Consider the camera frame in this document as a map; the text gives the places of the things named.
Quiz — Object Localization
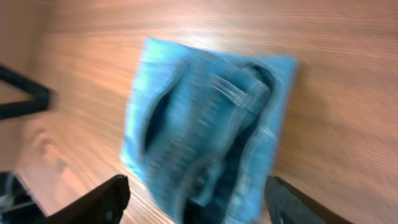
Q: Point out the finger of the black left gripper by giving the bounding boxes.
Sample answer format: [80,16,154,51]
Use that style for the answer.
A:
[1,65,56,120]

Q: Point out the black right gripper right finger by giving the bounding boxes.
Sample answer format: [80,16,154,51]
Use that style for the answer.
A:
[265,175,351,224]

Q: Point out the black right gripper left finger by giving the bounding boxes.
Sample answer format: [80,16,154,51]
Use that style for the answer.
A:
[43,174,131,224]

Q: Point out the light blue denim jeans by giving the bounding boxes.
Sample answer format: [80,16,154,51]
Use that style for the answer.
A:
[121,38,297,223]

